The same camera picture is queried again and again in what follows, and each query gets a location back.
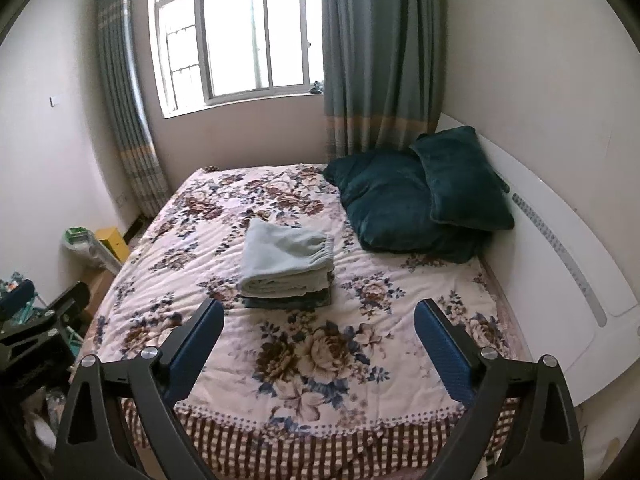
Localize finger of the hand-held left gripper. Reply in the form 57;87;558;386
0;279;37;321
42;281;92;323

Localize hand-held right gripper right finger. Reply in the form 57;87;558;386
414;298;585;480

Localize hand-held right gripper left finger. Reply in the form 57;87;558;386
54;298;226;480

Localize light green pants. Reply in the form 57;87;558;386
236;217;335;297

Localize folded dark grey pants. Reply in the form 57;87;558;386
241;287;333;311

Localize teal rack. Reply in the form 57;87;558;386
0;272;83;356

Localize cardboard box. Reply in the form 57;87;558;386
82;267;118;318

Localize yellow box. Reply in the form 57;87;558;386
95;227;130;263

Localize floral quilt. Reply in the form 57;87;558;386
82;162;531;441

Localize white headboard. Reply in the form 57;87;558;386
435;112;640;408

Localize large dark teal pillow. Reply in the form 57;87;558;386
322;149;493;265

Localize small dark teal pillow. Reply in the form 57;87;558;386
409;126;516;231

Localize narrow grey-blue striped curtain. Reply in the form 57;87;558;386
95;0;171;218

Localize wide grey-blue striped curtain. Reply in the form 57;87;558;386
320;0;446;161

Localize window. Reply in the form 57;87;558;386
149;0;326;118

